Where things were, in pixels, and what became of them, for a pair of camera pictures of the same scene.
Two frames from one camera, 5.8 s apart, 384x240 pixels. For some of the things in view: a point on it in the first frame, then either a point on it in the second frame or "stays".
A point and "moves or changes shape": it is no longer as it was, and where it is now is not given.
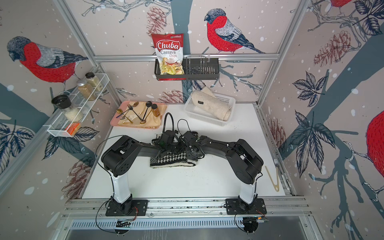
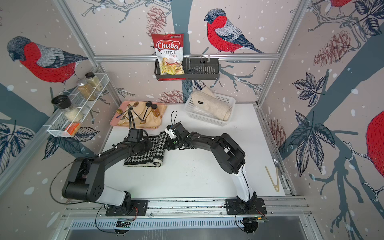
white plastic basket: (194, 111) stays
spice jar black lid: (94, 80) stays
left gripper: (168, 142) to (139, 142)
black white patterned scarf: (171, 159) moves or changes shape
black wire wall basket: (206, 68) stays
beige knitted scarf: (205, 99) stays
